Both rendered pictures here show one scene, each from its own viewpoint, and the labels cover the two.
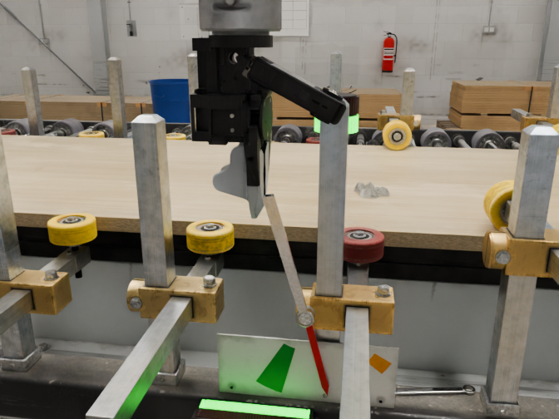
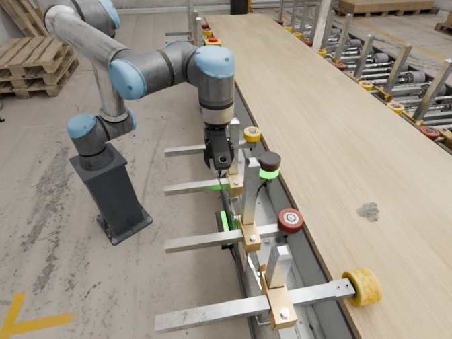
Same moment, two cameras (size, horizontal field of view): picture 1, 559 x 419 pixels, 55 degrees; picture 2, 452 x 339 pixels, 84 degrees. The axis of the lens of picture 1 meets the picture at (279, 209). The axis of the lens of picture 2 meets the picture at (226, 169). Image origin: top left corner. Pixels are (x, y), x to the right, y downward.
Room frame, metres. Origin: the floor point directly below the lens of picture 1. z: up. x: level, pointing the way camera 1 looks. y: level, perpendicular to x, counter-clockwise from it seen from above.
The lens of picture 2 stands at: (0.46, -0.53, 1.57)
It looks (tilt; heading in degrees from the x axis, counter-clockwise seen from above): 43 degrees down; 72
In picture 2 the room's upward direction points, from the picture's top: straight up
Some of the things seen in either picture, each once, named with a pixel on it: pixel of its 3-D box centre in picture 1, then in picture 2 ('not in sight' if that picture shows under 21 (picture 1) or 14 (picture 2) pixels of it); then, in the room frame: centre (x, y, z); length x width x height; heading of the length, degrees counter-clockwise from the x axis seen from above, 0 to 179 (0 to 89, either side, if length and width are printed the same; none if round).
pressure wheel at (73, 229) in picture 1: (75, 247); (251, 140); (0.89, 0.36, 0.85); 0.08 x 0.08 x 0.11
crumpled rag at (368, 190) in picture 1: (371, 187); (370, 210); (1.07, -0.19, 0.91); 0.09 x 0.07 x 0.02; 19
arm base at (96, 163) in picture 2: not in sight; (94, 153); (0.09, 0.79, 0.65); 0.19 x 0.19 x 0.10
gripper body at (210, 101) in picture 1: (234, 91); (216, 134); (0.62, 0.05, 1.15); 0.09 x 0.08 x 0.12; 82
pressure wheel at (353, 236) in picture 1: (358, 263); (288, 227); (0.81, -0.13, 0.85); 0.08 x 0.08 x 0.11
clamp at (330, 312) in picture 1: (344, 306); (249, 229); (0.68, -0.09, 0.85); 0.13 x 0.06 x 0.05; 82
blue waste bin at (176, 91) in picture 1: (175, 109); not in sight; (6.50, 1.26, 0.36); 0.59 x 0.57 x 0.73; 173
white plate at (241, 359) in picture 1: (304, 371); (237, 233); (0.67, -0.04, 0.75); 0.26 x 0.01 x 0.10; 82
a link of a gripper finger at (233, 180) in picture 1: (237, 184); (212, 163); (0.61, 0.05, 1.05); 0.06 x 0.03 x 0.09; 82
